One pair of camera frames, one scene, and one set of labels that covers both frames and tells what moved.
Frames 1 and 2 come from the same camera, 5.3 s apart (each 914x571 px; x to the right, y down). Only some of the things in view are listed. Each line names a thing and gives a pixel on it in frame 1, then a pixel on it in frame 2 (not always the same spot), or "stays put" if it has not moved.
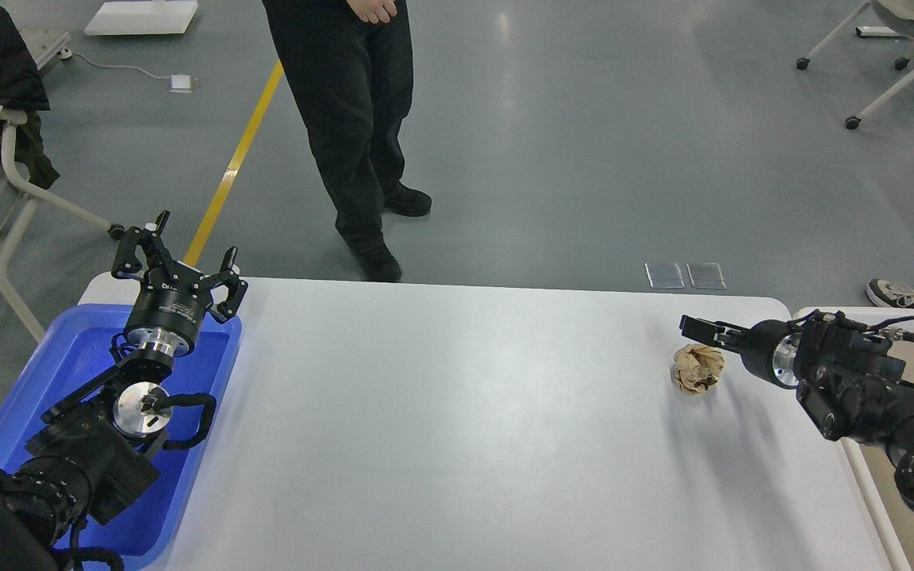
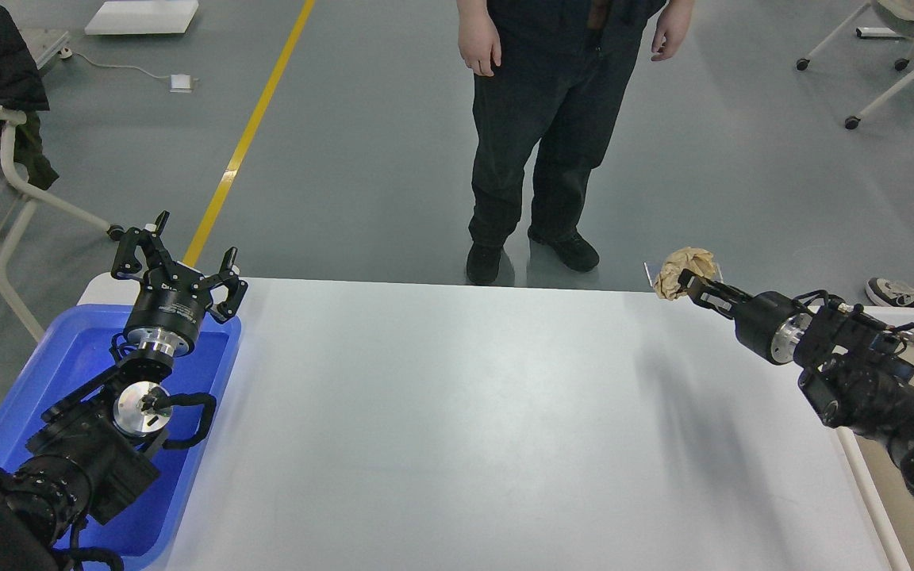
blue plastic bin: [145, 529] stays put
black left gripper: [167, 314] stays put
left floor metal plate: [664, 274] stays put
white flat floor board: [142, 17] stays put
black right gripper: [769, 350] → [768, 323]
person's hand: [374, 11] → [478, 36]
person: [352, 80] → [551, 80]
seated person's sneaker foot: [889, 293] stays put
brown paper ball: [697, 369] → [691, 258]
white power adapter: [181, 83] stays put
